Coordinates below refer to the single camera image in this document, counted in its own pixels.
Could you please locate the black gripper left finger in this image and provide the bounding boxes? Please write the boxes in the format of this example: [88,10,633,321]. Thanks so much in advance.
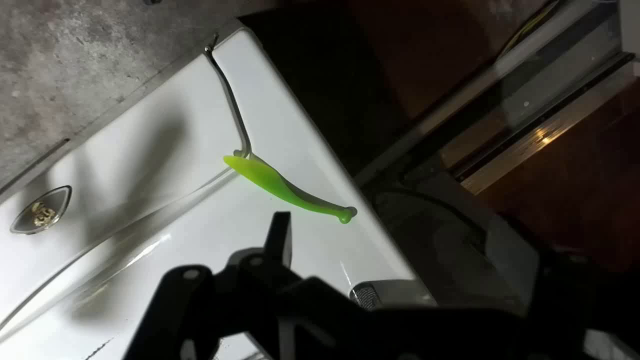
[122,211,296,360]

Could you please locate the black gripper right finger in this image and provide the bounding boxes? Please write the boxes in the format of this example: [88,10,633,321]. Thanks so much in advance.
[527,256,640,360]

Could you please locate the white washing machine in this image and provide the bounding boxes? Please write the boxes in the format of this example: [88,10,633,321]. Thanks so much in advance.
[0,28,419,360]

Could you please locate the metal sink drain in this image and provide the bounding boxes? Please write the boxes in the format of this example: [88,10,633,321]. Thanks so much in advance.
[11,184,75,237]

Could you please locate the green plastic strip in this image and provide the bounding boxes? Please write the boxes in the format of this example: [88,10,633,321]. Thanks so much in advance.
[223,152,361,226]

